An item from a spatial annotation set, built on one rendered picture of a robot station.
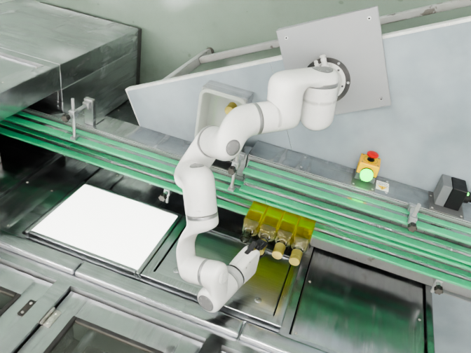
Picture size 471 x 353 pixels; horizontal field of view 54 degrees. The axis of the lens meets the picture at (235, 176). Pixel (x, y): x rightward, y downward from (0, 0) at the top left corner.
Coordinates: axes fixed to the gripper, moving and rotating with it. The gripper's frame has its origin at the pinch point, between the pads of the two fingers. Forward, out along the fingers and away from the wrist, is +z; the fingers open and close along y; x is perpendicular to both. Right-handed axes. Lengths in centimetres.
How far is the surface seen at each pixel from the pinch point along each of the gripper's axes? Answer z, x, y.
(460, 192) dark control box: 46, -45, 22
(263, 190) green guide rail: 21.3, 12.3, 5.8
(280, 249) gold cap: 2.6, -5.8, 1.7
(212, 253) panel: 0.1, 16.5, -12.8
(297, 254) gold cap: 4.7, -11.0, 1.4
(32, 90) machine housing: -2, 104, 18
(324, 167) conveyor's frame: 37.0, -2.4, 15.2
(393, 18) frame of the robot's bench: 98, 5, 57
